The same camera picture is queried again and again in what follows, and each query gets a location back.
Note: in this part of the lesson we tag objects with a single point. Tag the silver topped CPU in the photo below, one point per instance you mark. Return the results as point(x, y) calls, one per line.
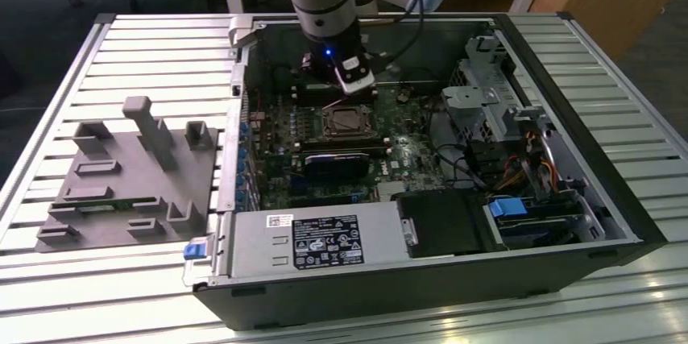
point(344, 118)

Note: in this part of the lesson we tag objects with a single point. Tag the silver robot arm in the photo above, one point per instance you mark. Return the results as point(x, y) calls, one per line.
point(323, 1)

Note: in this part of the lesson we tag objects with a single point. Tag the black RAM slot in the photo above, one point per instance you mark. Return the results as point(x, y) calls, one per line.
point(312, 100)
point(312, 94)
point(347, 139)
point(312, 97)
point(347, 146)
point(312, 90)
point(347, 150)
point(347, 143)

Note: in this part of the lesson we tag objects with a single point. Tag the CPU socket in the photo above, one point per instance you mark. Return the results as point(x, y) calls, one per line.
point(324, 125)

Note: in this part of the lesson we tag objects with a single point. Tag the grey case latch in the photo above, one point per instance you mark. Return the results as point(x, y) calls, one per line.
point(241, 30)

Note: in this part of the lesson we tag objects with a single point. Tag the green motherboard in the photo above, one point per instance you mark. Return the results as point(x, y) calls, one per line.
point(276, 158)

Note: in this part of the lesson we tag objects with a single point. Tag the black graphics card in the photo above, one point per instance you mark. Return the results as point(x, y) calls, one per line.
point(336, 168)

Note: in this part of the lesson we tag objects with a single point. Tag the silver perforated drive cage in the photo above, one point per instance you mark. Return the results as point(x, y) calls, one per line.
point(484, 118)

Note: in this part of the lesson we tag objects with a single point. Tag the silver chipset heatsink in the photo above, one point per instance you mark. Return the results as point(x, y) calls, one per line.
point(391, 191)

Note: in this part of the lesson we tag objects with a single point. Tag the black drive bay box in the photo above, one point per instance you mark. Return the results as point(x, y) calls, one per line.
point(445, 223)

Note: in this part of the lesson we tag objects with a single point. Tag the silver power supply box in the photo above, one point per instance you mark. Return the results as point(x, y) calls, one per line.
point(252, 239)

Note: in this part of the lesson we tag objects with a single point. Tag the grey parts rack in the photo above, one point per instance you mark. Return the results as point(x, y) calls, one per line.
point(135, 199)

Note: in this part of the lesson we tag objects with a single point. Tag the blue disk carrier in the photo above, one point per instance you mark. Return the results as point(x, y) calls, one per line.
point(508, 208)

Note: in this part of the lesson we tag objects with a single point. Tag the blue plastic latch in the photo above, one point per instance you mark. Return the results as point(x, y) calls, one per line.
point(195, 250)

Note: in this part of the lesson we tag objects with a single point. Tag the green RAM stick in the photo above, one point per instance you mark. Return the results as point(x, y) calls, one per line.
point(107, 205)

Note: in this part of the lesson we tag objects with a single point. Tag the black open PC case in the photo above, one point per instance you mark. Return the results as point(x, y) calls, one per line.
point(376, 299)

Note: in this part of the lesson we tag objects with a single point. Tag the silver disk bay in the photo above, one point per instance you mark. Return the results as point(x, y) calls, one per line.
point(593, 223)

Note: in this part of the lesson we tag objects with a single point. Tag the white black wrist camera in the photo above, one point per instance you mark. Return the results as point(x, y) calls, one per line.
point(355, 76)

